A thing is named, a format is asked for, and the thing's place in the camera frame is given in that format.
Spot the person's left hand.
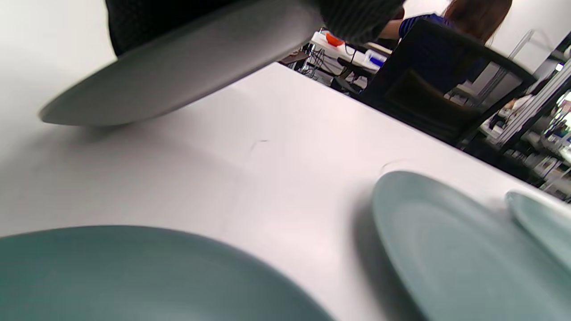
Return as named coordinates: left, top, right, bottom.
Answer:
left=105, top=0, right=404, bottom=56

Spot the smooth grey plate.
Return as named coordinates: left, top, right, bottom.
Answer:
left=38, top=0, right=326, bottom=127

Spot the light teal rippled plate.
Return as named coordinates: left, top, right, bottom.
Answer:
left=505, top=191, right=571, bottom=272

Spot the white office desk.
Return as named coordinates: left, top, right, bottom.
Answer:
left=310, top=31, right=393, bottom=74

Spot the black office chair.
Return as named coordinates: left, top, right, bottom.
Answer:
left=357, top=19, right=538, bottom=148

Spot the metal storage shelf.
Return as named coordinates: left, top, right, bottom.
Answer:
left=464, top=31, right=571, bottom=201

